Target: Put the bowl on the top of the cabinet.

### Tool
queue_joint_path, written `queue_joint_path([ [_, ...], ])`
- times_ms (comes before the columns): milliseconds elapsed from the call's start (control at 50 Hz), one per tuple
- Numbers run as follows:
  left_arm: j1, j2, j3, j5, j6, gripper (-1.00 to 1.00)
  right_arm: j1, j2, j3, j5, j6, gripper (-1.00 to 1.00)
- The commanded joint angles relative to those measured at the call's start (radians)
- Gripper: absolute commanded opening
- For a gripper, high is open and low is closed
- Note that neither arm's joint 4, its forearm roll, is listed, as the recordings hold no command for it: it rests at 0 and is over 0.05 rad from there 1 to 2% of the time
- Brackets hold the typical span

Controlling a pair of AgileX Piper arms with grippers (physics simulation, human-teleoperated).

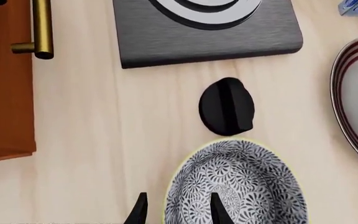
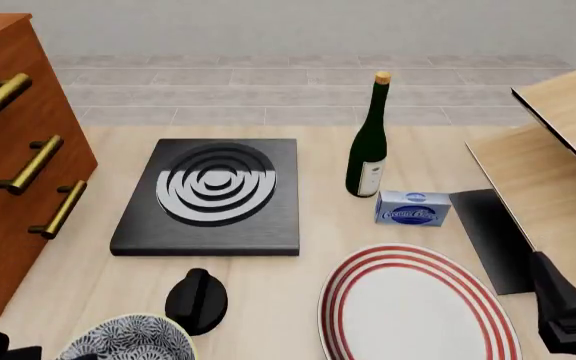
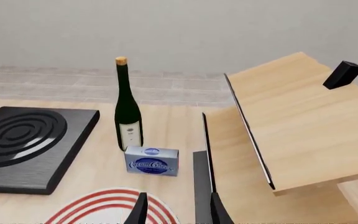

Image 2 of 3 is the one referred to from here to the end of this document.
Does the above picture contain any blue patterned bowl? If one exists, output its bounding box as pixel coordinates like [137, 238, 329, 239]
[55, 313, 198, 360]

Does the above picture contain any dark green wine bottle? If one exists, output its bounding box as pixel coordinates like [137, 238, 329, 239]
[345, 70, 392, 199]

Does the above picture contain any round black stove knob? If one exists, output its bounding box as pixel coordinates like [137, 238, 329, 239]
[164, 267, 229, 337]

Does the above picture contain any blue cream cheese box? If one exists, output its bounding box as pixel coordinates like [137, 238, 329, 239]
[374, 189, 453, 228]

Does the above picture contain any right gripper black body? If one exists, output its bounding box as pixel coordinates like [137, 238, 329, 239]
[537, 314, 576, 355]

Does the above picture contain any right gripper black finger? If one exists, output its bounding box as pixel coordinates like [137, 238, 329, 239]
[530, 250, 576, 326]

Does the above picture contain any pale wooden shelf rack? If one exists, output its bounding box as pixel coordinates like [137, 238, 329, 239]
[449, 59, 576, 297]

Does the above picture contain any white plate with red rings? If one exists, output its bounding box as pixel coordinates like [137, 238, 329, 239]
[317, 242, 523, 360]

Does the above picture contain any flat black stove plate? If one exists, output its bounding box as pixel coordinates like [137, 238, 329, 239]
[109, 138, 301, 258]

